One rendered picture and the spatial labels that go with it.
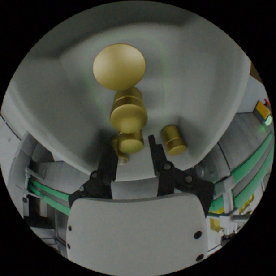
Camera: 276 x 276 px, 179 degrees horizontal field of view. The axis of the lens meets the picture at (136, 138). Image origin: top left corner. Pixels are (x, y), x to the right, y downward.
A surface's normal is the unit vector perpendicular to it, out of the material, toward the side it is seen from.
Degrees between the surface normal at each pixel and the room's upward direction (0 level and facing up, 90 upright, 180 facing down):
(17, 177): 90
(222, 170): 90
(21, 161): 90
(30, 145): 90
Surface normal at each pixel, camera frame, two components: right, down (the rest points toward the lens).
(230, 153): -0.19, -0.59
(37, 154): 0.98, -0.18
